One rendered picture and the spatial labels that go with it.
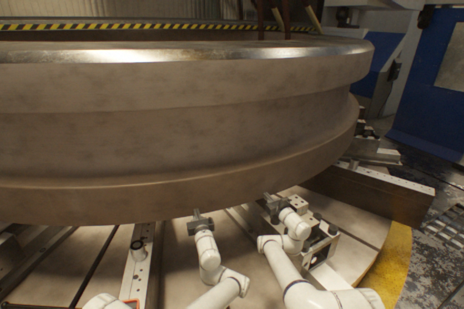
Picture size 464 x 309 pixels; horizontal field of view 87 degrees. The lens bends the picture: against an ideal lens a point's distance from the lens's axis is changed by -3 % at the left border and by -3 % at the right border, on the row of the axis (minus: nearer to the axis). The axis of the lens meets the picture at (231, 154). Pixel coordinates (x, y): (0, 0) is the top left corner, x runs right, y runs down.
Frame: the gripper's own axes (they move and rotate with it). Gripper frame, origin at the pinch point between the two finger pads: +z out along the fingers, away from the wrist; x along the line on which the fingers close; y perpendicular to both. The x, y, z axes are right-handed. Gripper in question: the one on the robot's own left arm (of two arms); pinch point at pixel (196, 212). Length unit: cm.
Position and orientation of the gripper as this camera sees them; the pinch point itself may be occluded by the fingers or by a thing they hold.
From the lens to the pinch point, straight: 138.6
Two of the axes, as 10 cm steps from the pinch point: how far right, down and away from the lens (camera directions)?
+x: -9.5, 1.2, -2.8
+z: -3.1, -4.5, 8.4
